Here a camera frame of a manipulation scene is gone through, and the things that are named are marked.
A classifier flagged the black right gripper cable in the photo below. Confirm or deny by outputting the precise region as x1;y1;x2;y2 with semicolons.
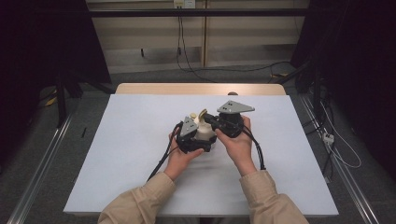
242;127;267;171

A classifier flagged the black metal stand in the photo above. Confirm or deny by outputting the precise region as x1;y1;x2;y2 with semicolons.
55;73;84;129

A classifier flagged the black hanging cable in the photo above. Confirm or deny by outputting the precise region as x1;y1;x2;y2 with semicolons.
176;7;292;83

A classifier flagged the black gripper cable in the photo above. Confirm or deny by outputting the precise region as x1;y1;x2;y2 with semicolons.
242;127;267;171
147;120;185;182

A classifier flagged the person's right hand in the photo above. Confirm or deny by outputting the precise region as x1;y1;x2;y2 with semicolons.
215;115;258;176

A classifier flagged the white board on table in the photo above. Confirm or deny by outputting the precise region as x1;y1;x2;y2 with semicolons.
63;93;340;217

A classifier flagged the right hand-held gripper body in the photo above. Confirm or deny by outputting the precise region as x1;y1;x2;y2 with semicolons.
213;100;256;139

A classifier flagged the glass jar with cream lid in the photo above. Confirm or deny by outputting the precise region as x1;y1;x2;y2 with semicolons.
190;108;219;142

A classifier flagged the white wall outlet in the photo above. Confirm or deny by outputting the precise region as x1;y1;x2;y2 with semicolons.
173;0;196;9

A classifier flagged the metal floor rail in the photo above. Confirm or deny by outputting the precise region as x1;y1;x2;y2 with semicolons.
6;111;76;224
298;94;381;224

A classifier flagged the black horizontal bar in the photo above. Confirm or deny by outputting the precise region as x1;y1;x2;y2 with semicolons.
88;7;309;18

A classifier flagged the white floor cable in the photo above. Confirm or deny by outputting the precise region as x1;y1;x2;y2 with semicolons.
320;102;362;170

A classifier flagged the white power strip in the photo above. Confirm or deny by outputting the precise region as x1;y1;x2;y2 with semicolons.
322;132;335;146

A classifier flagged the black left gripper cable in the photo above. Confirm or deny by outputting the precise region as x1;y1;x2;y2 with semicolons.
147;120;185;182

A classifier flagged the person's left hand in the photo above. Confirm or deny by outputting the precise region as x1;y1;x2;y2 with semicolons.
163;130;205;181

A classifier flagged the light wooden table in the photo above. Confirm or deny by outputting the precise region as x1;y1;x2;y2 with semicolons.
115;82;287;96

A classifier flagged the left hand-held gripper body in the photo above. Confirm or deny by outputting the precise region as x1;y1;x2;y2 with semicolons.
176;116;206;154

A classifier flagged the black curtain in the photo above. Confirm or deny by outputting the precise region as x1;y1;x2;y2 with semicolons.
0;0;112;166
290;0;396;181

